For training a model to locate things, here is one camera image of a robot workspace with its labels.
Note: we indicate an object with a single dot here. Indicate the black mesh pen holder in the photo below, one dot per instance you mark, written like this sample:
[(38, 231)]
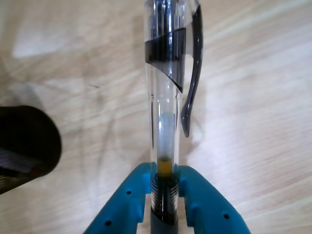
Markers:
[(29, 136)]

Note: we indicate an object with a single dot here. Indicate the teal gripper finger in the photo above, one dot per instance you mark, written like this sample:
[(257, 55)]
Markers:
[(209, 209), (122, 207)]

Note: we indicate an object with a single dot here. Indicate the clear pen with grey grip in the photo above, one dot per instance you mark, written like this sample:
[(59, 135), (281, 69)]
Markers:
[(165, 97)]

